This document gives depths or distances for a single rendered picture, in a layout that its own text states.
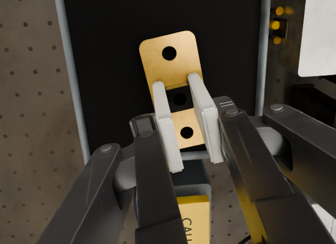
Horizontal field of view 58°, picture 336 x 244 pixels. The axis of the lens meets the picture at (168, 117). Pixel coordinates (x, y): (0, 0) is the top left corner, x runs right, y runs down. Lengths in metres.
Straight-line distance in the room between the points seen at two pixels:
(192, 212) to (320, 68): 0.17
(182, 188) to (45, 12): 0.52
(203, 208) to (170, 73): 0.13
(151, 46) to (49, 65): 0.53
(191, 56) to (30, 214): 0.77
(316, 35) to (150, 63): 0.16
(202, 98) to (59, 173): 0.69
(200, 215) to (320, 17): 0.20
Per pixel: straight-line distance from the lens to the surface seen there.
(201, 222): 0.29
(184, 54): 0.21
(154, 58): 0.21
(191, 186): 0.29
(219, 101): 0.17
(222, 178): 0.83
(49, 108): 0.75
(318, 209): 0.46
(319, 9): 0.30
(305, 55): 0.30
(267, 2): 0.22
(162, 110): 0.15
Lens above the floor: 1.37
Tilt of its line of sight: 68 degrees down
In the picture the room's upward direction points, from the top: 171 degrees clockwise
